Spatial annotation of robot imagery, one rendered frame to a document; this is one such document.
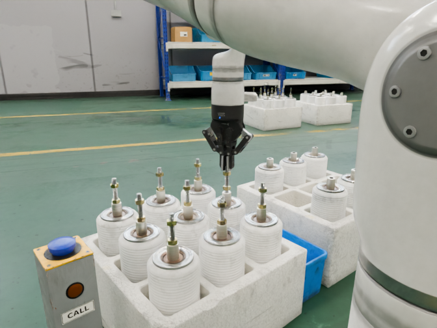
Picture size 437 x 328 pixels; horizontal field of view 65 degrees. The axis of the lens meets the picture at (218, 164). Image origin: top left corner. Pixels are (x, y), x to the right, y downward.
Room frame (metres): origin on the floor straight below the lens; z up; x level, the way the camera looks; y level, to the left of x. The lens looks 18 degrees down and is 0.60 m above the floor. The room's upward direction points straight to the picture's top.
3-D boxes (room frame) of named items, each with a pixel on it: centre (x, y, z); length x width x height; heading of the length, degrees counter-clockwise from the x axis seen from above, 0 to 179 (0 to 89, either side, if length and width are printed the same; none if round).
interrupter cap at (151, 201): (0.80, 0.15, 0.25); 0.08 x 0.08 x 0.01
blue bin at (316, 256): (0.86, -0.15, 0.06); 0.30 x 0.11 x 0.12; 38
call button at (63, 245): (0.46, 0.24, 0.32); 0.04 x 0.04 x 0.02
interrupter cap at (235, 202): (0.79, -0.02, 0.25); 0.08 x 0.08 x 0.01
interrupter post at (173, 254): (0.54, 0.08, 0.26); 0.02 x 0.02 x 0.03
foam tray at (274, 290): (0.71, 0.07, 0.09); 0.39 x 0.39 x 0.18; 40
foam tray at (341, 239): (1.05, -0.34, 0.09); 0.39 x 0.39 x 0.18; 37
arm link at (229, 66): (0.78, -0.03, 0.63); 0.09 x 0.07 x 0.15; 68
